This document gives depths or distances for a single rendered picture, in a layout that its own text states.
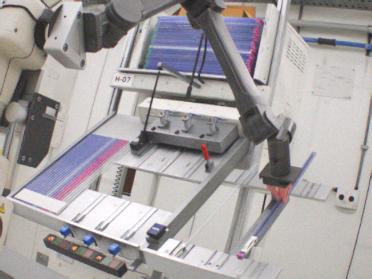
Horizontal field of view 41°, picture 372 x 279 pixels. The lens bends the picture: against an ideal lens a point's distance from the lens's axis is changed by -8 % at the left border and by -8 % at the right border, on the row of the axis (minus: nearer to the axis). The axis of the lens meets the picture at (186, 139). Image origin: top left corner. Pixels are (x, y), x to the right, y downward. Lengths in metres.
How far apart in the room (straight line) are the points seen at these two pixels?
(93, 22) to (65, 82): 2.18
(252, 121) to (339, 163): 2.13
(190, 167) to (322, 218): 1.64
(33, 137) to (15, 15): 0.28
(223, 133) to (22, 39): 1.07
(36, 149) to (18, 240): 2.02
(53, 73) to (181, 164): 1.42
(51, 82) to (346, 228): 2.01
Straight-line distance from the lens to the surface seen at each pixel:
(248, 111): 1.34
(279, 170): 1.37
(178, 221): 1.70
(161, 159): 2.00
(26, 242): 3.22
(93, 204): 1.85
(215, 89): 2.12
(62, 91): 3.22
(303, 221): 3.44
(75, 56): 1.06
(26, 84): 1.21
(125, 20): 1.14
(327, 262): 3.37
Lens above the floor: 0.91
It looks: 6 degrees up
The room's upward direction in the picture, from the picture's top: 13 degrees clockwise
